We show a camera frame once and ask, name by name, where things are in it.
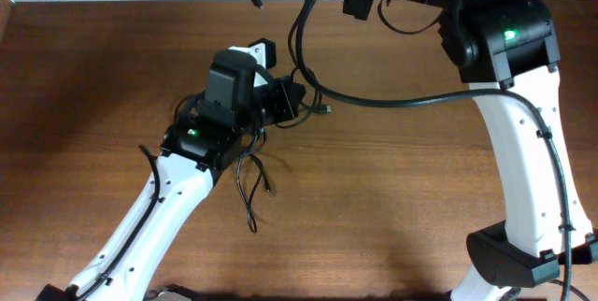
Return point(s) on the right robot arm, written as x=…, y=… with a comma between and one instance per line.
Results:
x=507, y=55

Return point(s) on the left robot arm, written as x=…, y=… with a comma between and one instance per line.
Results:
x=206, y=137

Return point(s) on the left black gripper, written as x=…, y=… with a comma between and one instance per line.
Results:
x=288, y=104

